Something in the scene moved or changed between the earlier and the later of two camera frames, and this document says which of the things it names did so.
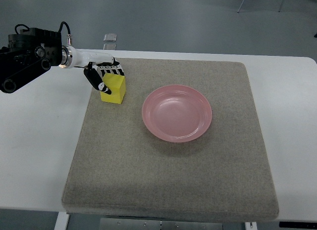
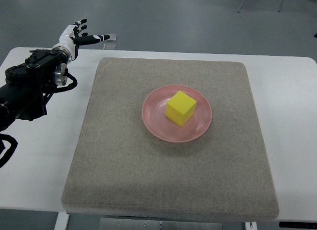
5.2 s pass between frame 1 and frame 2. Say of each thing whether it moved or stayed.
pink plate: stayed
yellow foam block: moved
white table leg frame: stayed
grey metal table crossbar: stayed
